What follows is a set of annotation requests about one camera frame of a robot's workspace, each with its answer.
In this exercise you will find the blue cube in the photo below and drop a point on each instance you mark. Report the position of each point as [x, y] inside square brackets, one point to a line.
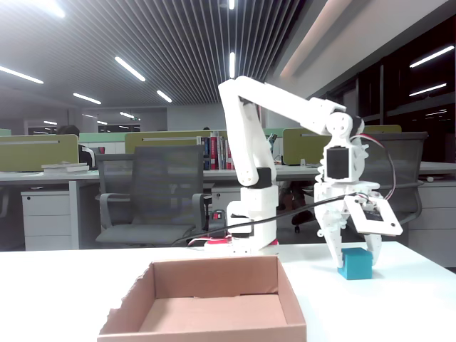
[356, 265]

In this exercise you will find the grey mesh office chair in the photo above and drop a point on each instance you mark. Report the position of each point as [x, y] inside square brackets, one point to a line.
[167, 178]
[409, 160]

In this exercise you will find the stack of papers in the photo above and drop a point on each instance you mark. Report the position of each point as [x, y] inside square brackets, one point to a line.
[66, 167]

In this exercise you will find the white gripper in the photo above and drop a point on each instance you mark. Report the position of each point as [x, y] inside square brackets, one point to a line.
[329, 210]

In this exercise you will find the white office desk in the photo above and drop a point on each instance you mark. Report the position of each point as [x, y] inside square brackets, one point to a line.
[35, 176]

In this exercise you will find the olive green desk partition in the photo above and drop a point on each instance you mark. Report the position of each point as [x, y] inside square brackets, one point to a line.
[160, 142]
[35, 153]
[303, 149]

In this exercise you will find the seated person behind desk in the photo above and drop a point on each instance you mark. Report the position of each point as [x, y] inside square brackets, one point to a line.
[295, 199]

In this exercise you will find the white gripper camera board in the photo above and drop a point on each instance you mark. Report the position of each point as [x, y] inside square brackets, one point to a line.
[374, 217]

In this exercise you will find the red upright book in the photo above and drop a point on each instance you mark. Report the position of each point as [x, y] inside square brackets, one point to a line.
[213, 153]

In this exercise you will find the person in black jacket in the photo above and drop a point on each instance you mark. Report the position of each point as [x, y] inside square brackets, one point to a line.
[85, 155]

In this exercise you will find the brown cardboard box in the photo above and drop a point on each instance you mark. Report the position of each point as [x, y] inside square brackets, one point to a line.
[213, 313]

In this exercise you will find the white ceiling strip light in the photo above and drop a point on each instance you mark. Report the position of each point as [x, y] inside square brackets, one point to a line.
[427, 89]
[232, 66]
[431, 57]
[130, 68]
[87, 98]
[21, 75]
[164, 96]

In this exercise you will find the white drawer cabinet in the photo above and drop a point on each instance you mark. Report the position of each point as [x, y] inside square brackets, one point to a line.
[434, 221]
[46, 221]

